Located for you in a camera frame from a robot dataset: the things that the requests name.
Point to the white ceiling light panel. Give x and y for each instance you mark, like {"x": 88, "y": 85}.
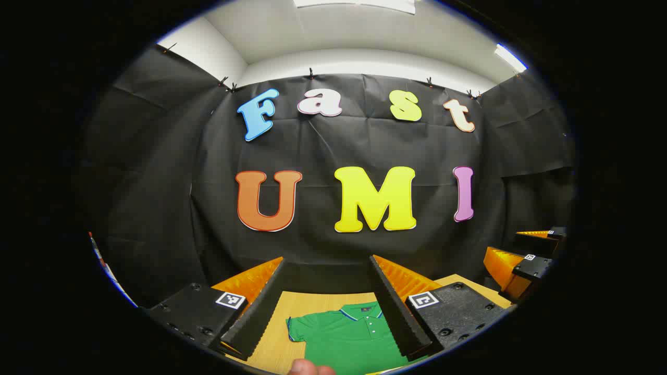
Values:
{"x": 510, "y": 58}
{"x": 354, "y": 5}

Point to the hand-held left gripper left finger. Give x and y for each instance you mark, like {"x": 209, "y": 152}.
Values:
{"x": 258, "y": 312}

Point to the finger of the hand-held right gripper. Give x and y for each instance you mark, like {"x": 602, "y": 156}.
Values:
{"x": 536, "y": 244}
{"x": 534, "y": 268}

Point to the row of black cloth clips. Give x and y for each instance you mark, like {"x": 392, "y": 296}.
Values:
{"x": 311, "y": 73}

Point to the green T-shirt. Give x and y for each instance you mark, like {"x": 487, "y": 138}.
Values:
{"x": 349, "y": 338}

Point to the black backdrop cloth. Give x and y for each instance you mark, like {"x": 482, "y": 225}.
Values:
{"x": 323, "y": 151}

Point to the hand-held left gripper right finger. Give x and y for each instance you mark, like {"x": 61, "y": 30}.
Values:
{"x": 398, "y": 317}

